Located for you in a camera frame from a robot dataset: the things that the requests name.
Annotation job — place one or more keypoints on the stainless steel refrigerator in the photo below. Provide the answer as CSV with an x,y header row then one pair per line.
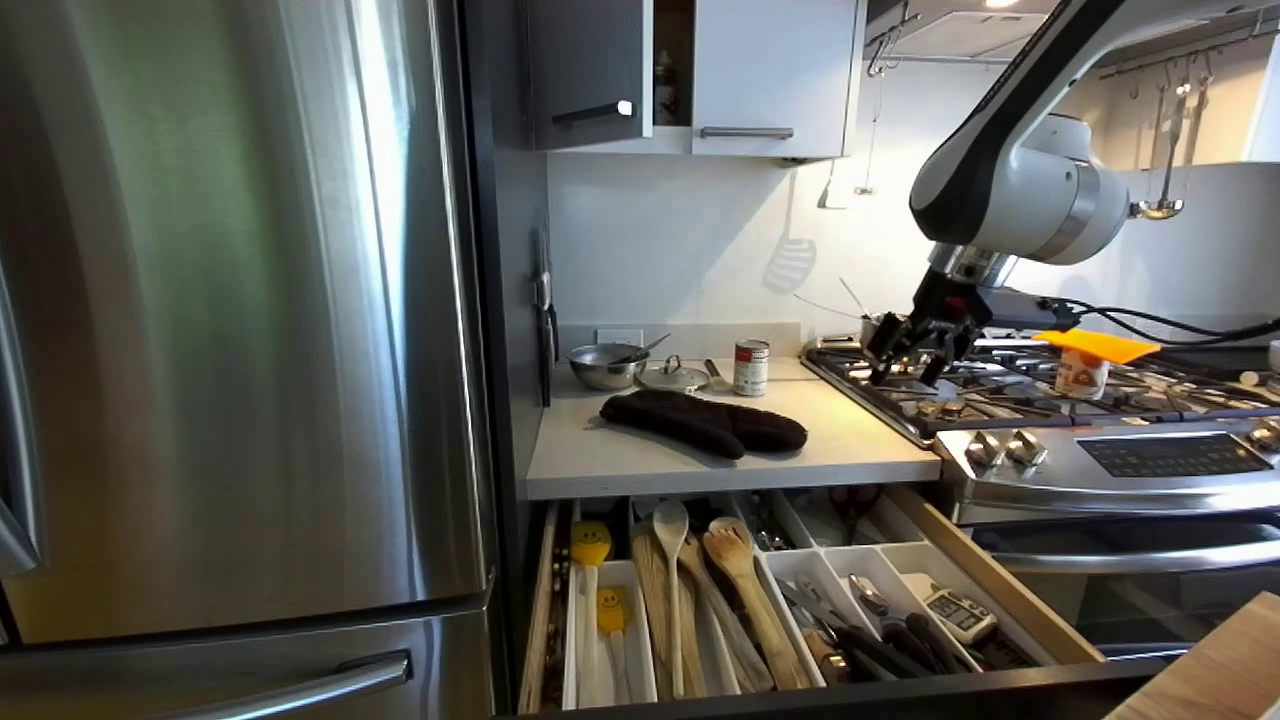
x,y
225,332

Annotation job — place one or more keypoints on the red and white tin can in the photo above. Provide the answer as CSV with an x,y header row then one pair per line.
x,y
755,370

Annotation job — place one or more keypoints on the white cutlery organizer tray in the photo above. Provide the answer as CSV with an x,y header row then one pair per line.
x,y
800,626

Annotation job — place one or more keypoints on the white upper wall cabinet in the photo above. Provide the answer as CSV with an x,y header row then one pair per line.
x,y
765,73

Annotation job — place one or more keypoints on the steel bowl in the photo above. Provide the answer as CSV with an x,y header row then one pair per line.
x,y
604,366

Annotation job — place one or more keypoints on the large wooden spoon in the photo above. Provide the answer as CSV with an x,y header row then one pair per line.
x,y
755,603

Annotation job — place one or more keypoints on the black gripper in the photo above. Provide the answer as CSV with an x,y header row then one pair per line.
x,y
953,309

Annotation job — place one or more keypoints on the glass pot lid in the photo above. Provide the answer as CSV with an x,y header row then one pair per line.
x,y
669,377

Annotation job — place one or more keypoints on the white digital kitchen timer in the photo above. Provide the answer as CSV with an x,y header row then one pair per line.
x,y
962,616

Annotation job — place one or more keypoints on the steel stove knob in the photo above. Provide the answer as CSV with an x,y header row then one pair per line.
x,y
1024,449
986,449

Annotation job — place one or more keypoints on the small wooden spoon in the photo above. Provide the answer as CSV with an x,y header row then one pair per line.
x,y
669,575

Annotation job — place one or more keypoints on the black plastic utensil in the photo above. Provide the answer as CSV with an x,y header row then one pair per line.
x,y
933,645

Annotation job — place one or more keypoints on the steel range hood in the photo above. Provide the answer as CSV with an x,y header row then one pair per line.
x,y
962,23

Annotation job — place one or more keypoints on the metal hook rail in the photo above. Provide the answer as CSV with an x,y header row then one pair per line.
x,y
1173,63

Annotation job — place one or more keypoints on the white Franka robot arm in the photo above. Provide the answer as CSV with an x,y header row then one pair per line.
x,y
1042,144

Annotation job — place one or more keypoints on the open wooden kitchen drawer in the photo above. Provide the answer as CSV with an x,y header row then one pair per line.
x,y
692,603

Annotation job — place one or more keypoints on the white slotted turner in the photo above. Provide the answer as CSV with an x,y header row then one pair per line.
x,y
791,263

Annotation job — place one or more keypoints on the black oven mitt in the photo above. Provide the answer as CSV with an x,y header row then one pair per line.
x,y
705,423

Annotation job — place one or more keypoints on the stainless steel gas stove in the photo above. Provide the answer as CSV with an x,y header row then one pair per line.
x,y
1147,454

